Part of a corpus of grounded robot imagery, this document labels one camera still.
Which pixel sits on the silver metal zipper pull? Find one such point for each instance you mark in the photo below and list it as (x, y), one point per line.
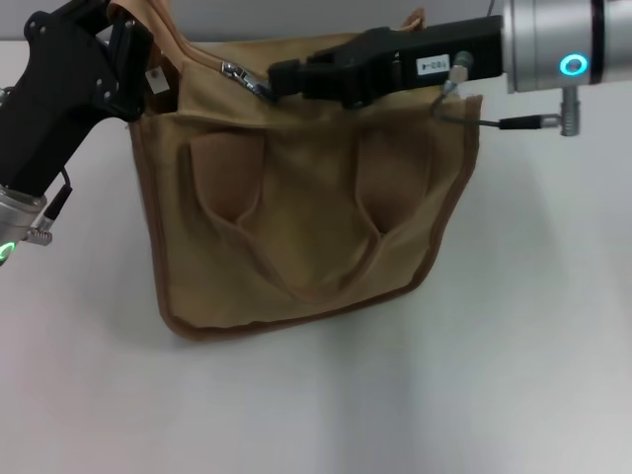
(244, 78)

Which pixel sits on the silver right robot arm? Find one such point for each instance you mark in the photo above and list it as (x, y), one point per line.
(553, 44)

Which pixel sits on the small white bag label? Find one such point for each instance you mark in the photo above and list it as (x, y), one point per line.
(158, 81)

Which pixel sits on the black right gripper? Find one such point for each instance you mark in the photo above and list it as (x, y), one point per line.
(380, 64)

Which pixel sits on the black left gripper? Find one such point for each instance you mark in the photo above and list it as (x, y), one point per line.
(49, 108)

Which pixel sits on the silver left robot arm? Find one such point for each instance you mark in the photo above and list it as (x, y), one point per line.
(17, 217)

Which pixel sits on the khaki canvas food bag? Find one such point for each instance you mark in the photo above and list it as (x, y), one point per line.
(311, 207)

